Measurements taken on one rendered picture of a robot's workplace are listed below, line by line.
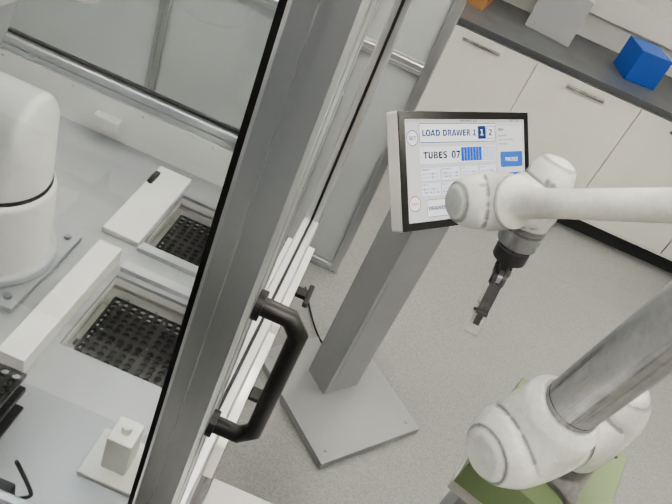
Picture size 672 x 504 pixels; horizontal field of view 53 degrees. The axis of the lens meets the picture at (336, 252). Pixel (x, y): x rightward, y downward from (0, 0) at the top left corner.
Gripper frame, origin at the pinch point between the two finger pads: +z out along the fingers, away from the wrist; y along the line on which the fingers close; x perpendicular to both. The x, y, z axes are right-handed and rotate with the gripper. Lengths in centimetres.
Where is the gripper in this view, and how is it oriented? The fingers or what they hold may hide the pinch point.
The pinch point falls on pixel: (478, 314)
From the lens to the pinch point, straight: 159.8
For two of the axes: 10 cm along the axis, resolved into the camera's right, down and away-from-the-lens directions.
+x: -8.8, -4.4, 1.9
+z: -2.8, 7.9, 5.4
